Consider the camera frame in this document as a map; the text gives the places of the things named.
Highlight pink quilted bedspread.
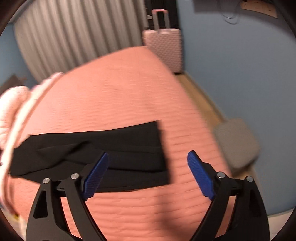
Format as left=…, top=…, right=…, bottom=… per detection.
left=16, top=47, right=228, bottom=240

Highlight grey pleated curtain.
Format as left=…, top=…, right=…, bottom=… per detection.
left=14, top=0, right=148, bottom=82

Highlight grey cushion stool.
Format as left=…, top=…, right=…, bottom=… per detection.
left=213, top=118, right=260, bottom=172

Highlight white pink folded blanket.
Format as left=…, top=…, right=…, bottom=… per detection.
left=1, top=72, right=64, bottom=216

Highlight black pants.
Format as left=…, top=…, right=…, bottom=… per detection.
left=10, top=121, right=170, bottom=192

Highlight pink hard-shell suitcase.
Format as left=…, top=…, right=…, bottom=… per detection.
left=142, top=9, right=183, bottom=73

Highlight pink knitted pillow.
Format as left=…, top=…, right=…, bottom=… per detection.
left=1, top=86, right=31, bottom=150

